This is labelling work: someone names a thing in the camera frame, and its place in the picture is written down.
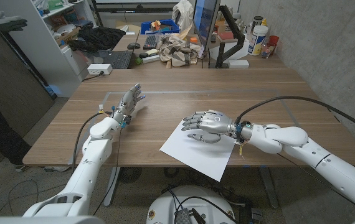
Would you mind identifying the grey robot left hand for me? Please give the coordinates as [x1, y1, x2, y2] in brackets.
[111, 83, 146, 121]

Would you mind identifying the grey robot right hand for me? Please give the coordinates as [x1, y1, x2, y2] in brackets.
[181, 109, 239, 144]

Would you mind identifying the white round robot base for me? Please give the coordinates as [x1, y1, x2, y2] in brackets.
[146, 185, 237, 224]

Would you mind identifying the person's grey gloved hand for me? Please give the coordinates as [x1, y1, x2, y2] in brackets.
[0, 10, 29, 35]

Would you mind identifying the white paper sheet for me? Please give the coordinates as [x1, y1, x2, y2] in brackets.
[159, 119, 237, 183]

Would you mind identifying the black laptop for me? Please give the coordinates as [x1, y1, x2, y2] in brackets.
[96, 29, 142, 70]

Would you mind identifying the white rectangular device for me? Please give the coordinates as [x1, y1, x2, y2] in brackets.
[141, 55, 161, 65]

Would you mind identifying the white flat box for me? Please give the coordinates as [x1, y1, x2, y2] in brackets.
[227, 58, 250, 70]

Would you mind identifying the small black keyboard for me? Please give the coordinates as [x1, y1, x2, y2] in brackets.
[142, 34, 161, 51]

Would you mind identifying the black jacket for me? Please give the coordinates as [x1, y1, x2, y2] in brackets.
[67, 26, 127, 54]

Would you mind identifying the beige plaid cloth bag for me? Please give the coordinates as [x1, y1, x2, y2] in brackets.
[156, 34, 202, 68]

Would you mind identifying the grey table leg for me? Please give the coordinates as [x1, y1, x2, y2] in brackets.
[102, 166, 121, 207]
[258, 166, 281, 210]

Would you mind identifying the white shelf unit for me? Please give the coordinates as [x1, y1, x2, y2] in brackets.
[0, 0, 98, 98]

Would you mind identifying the blue plastic bin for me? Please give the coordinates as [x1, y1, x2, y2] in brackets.
[140, 19, 181, 35]

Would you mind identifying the white wipes canister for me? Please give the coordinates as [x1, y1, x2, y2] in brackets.
[247, 24, 270, 57]

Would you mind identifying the white shoe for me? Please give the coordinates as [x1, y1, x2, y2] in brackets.
[43, 165, 71, 174]

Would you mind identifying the red cup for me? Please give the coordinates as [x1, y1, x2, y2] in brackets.
[267, 34, 280, 54]

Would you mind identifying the grey heatsink module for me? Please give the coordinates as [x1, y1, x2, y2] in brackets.
[174, 208, 194, 224]

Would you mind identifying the flat computer monitor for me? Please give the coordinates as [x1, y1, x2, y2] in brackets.
[192, 0, 222, 58]

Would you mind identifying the white plastic bag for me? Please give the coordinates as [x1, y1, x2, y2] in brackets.
[171, 0, 195, 32]

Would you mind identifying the dark lidded bottle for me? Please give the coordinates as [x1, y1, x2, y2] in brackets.
[251, 15, 264, 32]

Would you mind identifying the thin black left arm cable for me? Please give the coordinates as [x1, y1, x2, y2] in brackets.
[93, 127, 124, 217]

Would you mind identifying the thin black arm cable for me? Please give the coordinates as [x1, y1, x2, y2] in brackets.
[93, 127, 124, 217]
[277, 152, 355, 205]

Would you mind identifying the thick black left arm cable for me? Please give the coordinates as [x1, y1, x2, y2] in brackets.
[71, 111, 113, 174]

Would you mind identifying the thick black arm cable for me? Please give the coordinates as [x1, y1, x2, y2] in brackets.
[234, 95, 355, 138]
[71, 111, 113, 174]

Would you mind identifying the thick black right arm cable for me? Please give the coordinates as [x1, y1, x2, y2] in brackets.
[234, 95, 355, 138]

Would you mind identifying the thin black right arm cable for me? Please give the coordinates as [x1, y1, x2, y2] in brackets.
[277, 152, 355, 205]

